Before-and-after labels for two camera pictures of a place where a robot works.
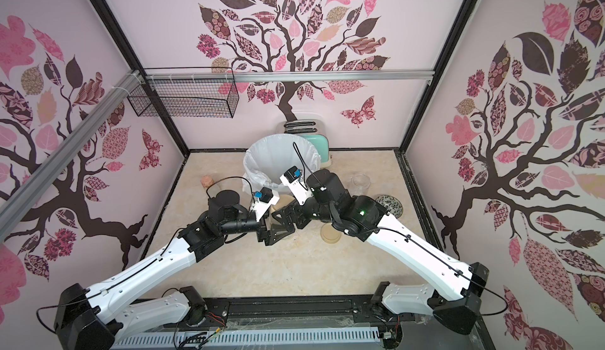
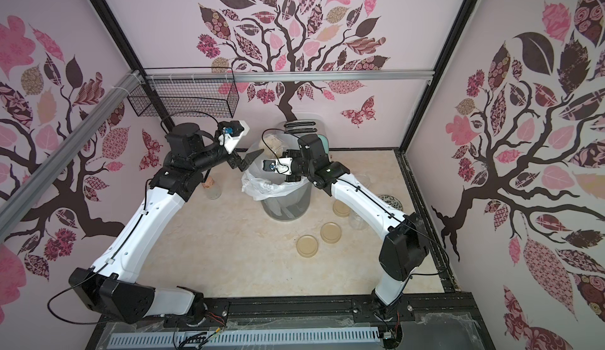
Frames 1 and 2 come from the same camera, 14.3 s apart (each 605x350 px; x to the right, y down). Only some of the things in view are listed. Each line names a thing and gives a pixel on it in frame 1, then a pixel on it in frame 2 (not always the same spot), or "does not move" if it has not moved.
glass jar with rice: x=361 y=184 does not move
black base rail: x=350 y=313 does not move
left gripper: x=270 y=234 to x=236 y=161
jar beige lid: x=329 y=234 does not move
